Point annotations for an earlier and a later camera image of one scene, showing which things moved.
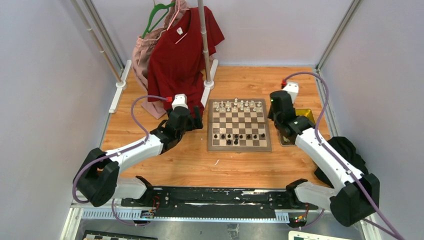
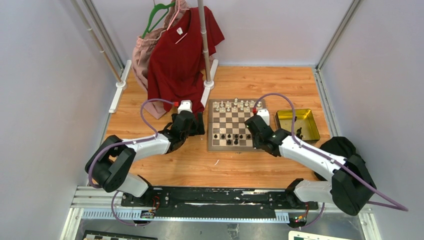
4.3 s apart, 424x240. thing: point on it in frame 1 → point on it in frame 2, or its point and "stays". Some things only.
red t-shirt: x=173 y=67 stays
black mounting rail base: x=219 y=202 stays
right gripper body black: x=271 y=115 → x=256 y=143
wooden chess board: x=236 y=125 stays
